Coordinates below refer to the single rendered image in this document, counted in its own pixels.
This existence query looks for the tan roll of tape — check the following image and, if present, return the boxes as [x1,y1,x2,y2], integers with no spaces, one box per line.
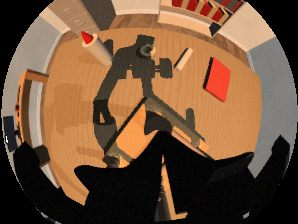
[140,44,156,60]

